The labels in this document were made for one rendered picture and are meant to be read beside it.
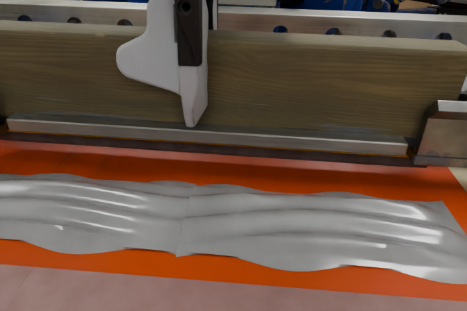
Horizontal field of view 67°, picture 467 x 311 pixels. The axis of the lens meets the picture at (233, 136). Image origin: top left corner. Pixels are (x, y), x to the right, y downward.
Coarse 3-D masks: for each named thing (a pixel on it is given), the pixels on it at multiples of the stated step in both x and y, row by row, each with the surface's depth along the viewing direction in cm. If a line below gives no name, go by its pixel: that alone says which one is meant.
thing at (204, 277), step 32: (224, 160) 30; (256, 160) 30; (288, 160) 30; (288, 192) 26; (352, 192) 26; (384, 192) 27; (416, 192) 27; (448, 192) 27; (192, 256) 21; (224, 256) 21; (192, 288) 19; (224, 288) 19; (256, 288) 19; (288, 288) 19; (320, 288) 19; (352, 288) 19; (384, 288) 19; (416, 288) 19; (448, 288) 19
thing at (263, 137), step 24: (24, 120) 27; (48, 120) 27; (72, 120) 27; (96, 120) 27; (120, 120) 27; (144, 120) 27; (240, 144) 26; (264, 144) 26; (288, 144) 26; (312, 144) 26; (336, 144) 25; (360, 144) 25; (384, 144) 25
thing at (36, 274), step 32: (0, 160) 29; (32, 160) 29; (64, 160) 29; (96, 160) 29; (128, 160) 30; (160, 160) 30; (192, 160) 30; (0, 256) 20; (32, 256) 20; (64, 256) 20; (96, 256) 20; (128, 256) 20; (160, 256) 21; (0, 288) 18; (32, 288) 18; (64, 288) 18; (96, 288) 18; (128, 288) 19; (160, 288) 19
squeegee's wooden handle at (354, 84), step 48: (0, 48) 26; (48, 48) 25; (96, 48) 25; (240, 48) 24; (288, 48) 24; (336, 48) 24; (384, 48) 23; (432, 48) 23; (0, 96) 27; (48, 96) 27; (96, 96) 27; (144, 96) 26; (240, 96) 26; (288, 96) 25; (336, 96) 25; (384, 96) 25; (432, 96) 24
